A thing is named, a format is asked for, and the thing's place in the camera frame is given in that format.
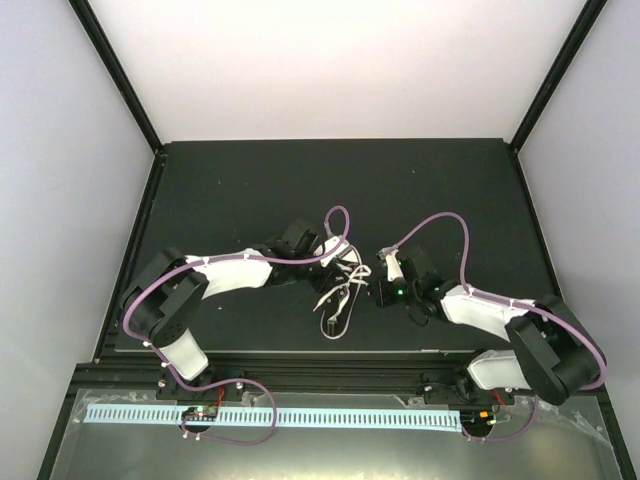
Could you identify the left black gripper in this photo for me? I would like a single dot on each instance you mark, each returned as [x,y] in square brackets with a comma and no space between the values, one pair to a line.
[325,283]

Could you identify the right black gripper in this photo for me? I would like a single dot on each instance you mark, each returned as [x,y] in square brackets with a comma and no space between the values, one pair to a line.
[382,297]

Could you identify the black white sneaker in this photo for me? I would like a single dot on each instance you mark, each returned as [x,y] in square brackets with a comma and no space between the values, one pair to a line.
[336,330]

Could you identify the white shoelace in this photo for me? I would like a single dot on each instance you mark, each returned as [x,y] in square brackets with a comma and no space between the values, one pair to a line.
[338,298]

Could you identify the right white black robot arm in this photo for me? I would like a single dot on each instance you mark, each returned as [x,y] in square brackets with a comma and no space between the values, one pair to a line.
[550,353]

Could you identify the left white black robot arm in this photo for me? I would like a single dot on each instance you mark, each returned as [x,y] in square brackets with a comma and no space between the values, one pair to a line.
[179,302]

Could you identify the black table mat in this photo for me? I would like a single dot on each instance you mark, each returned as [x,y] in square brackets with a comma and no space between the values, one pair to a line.
[464,201]

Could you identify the right controller board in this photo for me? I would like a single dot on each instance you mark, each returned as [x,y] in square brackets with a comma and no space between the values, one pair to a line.
[480,417]

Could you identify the controller board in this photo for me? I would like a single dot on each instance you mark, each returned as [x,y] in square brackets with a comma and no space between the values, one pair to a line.
[200,413]
[480,417]

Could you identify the left controller board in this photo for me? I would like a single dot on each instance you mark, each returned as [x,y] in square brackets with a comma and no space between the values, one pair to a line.
[200,413]

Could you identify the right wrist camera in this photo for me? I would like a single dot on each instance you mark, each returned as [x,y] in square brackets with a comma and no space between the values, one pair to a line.
[388,258]

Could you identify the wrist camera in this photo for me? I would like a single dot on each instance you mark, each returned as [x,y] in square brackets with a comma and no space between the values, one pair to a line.
[388,258]
[335,248]

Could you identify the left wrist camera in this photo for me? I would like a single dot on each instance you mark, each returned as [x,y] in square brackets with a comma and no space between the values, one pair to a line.
[335,248]

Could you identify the black aluminium rail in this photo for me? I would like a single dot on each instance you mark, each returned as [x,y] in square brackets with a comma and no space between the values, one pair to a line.
[402,373]

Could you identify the white slotted cable duct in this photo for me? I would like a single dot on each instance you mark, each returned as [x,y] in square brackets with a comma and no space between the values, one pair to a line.
[264,417]

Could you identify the black right frame post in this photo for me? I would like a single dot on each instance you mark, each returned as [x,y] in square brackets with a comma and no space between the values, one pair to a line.
[572,44]

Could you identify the black frame post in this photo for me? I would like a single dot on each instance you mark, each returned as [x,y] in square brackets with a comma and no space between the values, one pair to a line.
[102,45]
[572,44]

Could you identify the black left frame post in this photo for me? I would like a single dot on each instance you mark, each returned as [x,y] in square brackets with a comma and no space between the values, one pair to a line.
[102,45]

